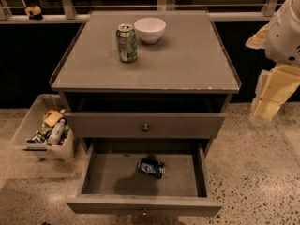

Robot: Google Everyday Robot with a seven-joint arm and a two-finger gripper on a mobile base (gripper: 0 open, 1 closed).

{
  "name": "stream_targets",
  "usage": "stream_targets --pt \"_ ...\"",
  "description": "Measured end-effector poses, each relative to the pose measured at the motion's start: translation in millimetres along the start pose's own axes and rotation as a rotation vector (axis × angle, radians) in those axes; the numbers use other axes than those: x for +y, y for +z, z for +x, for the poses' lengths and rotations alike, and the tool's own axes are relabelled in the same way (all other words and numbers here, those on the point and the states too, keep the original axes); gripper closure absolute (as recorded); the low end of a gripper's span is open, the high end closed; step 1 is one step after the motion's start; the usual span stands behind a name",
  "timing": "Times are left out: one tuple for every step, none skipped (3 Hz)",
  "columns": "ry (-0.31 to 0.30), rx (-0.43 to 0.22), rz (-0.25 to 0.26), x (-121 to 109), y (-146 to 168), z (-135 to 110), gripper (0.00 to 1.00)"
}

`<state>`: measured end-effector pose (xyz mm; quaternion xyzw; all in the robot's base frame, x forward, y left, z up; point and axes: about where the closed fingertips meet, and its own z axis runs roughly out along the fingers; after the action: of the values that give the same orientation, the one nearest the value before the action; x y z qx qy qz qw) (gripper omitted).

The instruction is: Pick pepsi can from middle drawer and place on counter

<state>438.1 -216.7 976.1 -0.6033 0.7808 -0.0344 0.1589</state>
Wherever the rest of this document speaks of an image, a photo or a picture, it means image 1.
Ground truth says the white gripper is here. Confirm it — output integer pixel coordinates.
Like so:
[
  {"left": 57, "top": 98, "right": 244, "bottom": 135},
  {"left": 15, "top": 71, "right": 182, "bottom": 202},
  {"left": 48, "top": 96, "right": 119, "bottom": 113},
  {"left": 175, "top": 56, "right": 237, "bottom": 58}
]
[{"left": 246, "top": 0, "right": 300, "bottom": 120}]

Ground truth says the grey cabinet with counter top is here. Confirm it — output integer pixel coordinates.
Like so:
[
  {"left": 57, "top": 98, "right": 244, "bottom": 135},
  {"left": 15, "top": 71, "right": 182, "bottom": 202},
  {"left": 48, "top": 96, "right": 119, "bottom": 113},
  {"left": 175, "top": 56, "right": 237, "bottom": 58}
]
[{"left": 49, "top": 9, "right": 242, "bottom": 155}]

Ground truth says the brass upper drawer knob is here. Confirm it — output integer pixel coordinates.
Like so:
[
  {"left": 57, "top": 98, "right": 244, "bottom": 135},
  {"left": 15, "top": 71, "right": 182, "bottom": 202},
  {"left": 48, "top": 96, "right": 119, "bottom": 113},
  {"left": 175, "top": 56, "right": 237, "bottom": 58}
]
[{"left": 142, "top": 124, "right": 150, "bottom": 132}]

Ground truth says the brass drawer knob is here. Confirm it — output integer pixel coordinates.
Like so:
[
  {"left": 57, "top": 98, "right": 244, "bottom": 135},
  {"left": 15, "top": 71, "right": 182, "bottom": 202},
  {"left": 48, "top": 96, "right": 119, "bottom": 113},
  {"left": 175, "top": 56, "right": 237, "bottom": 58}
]
[
  {"left": 142, "top": 208, "right": 149, "bottom": 217},
  {"left": 142, "top": 124, "right": 150, "bottom": 132}
]

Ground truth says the green soda can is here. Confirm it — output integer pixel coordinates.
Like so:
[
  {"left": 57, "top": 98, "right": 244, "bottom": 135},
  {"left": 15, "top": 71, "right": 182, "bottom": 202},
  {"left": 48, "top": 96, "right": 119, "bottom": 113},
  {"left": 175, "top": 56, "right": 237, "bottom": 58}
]
[{"left": 116, "top": 23, "right": 137, "bottom": 63}]

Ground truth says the grey upper drawer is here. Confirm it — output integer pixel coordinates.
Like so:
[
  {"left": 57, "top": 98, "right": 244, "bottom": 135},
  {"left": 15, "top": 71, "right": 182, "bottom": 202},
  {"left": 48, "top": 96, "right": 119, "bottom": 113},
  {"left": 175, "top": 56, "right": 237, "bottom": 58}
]
[{"left": 66, "top": 112, "right": 225, "bottom": 139}]

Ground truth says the brass middle drawer knob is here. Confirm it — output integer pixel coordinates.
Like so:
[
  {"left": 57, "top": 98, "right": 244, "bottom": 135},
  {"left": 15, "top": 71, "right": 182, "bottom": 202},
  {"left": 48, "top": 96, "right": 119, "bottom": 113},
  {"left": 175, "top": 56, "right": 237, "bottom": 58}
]
[{"left": 142, "top": 208, "right": 149, "bottom": 217}]

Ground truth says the grey open middle drawer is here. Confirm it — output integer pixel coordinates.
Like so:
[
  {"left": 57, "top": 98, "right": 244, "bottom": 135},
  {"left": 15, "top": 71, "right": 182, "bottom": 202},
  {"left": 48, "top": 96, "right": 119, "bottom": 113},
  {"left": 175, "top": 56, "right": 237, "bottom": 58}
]
[{"left": 66, "top": 139, "right": 222, "bottom": 217}]

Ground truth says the white ceramic bowl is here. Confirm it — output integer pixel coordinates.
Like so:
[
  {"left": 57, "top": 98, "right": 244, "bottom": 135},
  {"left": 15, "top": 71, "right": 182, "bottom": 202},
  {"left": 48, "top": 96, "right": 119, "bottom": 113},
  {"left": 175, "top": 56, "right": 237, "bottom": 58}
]
[{"left": 134, "top": 18, "right": 166, "bottom": 44}]

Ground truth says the metal window railing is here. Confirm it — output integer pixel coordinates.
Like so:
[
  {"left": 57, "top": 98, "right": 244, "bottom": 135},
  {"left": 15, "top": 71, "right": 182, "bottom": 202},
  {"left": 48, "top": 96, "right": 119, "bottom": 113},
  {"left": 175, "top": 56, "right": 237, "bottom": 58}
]
[{"left": 0, "top": 0, "right": 284, "bottom": 23}]

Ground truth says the yellow sponge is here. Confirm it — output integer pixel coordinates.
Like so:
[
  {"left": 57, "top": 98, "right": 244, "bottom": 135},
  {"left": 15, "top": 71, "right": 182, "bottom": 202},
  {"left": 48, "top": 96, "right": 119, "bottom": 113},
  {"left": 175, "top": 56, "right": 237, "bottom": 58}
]
[{"left": 44, "top": 111, "right": 64, "bottom": 127}]

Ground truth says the white plastic bottle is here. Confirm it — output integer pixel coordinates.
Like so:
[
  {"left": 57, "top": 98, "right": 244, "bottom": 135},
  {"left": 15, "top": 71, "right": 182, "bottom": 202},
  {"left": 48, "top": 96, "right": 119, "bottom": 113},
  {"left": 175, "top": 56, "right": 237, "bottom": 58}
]
[{"left": 47, "top": 119, "right": 66, "bottom": 145}]

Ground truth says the yellow and black toy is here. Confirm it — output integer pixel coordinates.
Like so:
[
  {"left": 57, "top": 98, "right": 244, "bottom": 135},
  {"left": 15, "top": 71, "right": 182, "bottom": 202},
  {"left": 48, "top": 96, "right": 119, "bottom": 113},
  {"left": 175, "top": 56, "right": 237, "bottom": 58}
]
[{"left": 25, "top": 5, "right": 43, "bottom": 20}]

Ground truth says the dark snack packet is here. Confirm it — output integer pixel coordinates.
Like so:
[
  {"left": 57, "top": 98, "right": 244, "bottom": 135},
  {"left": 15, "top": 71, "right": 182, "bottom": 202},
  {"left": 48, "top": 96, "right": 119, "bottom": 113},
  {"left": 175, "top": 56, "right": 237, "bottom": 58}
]
[{"left": 26, "top": 132, "right": 46, "bottom": 144}]

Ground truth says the clear plastic storage bin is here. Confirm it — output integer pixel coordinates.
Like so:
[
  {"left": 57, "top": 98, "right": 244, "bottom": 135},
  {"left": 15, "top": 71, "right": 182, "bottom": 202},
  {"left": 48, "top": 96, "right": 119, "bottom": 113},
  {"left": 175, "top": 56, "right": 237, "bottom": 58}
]
[{"left": 10, "top": 94, "right": 78, "bottom": 161}]

